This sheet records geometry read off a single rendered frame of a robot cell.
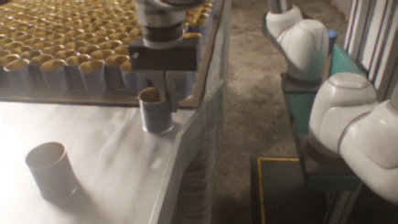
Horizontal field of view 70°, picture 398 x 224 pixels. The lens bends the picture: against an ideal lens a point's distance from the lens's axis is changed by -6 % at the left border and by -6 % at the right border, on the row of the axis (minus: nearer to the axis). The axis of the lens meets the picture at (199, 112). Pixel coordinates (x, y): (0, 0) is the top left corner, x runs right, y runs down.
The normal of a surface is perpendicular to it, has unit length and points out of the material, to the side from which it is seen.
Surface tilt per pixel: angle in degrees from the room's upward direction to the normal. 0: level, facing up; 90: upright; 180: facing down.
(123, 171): 0
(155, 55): 90
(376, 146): 82
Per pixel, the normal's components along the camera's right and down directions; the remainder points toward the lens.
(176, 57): -0.13, 0.55
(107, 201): -0.04, -0.83
